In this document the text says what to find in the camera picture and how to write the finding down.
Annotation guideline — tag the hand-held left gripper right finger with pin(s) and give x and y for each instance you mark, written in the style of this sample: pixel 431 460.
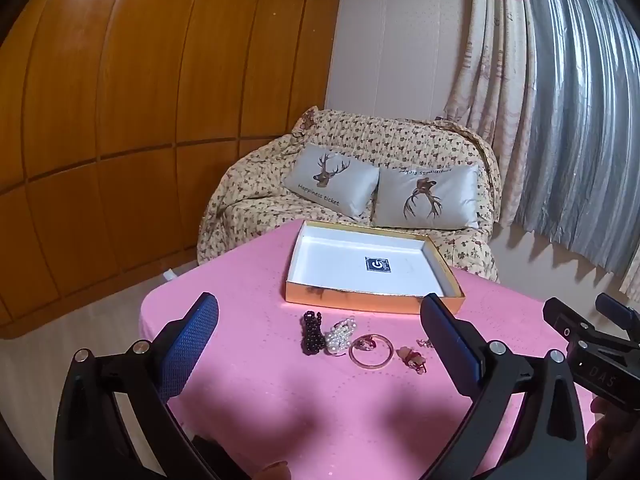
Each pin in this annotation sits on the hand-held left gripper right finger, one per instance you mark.
pixel 450 347

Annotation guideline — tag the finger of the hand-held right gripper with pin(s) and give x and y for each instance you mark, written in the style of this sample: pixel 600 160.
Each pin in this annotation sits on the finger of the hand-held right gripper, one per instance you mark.
pixel 617 311
pixel 562 321

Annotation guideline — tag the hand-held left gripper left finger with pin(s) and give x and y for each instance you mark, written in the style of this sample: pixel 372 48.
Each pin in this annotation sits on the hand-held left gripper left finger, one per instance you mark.
pixel 192 345

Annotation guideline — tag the person's right hand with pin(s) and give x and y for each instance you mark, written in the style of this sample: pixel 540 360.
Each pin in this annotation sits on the person's right hand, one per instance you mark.
pixel 607 435

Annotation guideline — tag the small silver earring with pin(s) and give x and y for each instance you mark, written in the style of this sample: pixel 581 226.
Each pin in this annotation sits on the small silver earring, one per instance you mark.
pixel 425 343

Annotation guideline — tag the small white floor scrap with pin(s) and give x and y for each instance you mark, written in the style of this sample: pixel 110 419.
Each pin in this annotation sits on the small white floor scrap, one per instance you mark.
pixel 171 275

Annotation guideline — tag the pink bangle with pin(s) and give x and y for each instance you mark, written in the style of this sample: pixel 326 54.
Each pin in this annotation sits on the pink bangle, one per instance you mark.
pixel 352 357

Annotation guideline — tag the blue square sticker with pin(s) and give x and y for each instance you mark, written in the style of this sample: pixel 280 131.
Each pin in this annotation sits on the blue square sticker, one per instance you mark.
pixel 377 264

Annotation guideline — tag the pink tablecloth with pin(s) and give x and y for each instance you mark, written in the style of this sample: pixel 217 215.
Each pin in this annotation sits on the pink tablecloth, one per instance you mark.
pixel 300 410

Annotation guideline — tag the gold cardboard box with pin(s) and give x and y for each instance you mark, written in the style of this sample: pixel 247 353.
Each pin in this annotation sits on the gold cardboard box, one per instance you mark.
pixel 345 260

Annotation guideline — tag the floral covered sofa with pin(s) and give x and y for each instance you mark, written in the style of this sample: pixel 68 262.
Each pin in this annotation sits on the floral covered sofa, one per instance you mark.
pixel 250 215

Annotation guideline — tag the grey deer head cushion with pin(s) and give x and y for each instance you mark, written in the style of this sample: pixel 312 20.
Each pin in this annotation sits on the grey deer head cushion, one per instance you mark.
pixel 430 195
pixel 332 180

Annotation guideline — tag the silver grey curtain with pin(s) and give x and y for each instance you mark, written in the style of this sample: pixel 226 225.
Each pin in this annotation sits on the silver grey curtain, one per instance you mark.
pixel 585 110

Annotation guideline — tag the wooden wardrobe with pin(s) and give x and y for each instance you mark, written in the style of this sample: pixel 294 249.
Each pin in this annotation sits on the wooden wardrobe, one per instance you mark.
pixel 150 110

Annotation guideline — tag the beige floral curtain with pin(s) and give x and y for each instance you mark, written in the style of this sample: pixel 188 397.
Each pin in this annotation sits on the beige floral curtain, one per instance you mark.
pixel 490 85

